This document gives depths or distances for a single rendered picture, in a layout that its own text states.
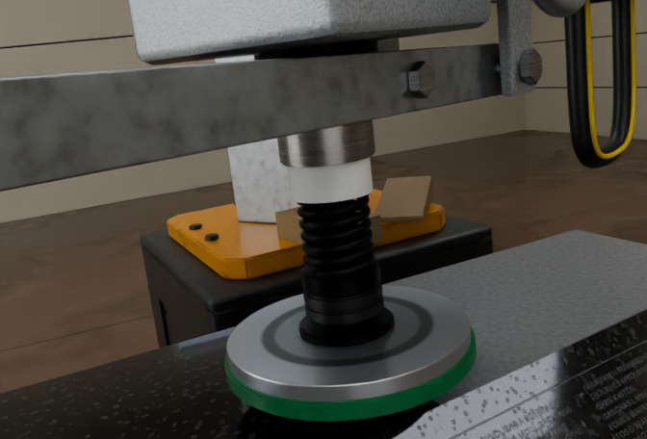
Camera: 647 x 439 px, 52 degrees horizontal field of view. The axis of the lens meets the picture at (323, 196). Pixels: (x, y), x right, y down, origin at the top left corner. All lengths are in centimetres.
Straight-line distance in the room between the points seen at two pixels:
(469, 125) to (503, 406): 729
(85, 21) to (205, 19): 600
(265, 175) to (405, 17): 96
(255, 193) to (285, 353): 87
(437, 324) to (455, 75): 22
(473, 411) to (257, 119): 32
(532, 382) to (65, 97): 47
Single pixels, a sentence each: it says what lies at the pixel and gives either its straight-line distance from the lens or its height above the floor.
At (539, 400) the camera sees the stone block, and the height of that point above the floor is 80.
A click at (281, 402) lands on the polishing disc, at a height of 86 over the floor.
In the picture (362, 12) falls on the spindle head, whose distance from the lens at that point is 42.
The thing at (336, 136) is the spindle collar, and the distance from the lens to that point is 52.
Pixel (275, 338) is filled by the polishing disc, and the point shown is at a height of 88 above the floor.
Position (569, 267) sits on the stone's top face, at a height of 82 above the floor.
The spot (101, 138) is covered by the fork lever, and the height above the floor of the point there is 108.
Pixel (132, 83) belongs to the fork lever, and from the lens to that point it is 36.
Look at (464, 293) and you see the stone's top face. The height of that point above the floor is 82.
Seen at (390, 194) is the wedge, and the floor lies 81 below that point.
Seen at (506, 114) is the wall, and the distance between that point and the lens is 815.
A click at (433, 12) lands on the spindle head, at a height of 113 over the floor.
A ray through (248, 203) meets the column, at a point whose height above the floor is 82.
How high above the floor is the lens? 111
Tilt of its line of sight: 12 degrees down
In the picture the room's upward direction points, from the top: 7 degrees counter-clockwise
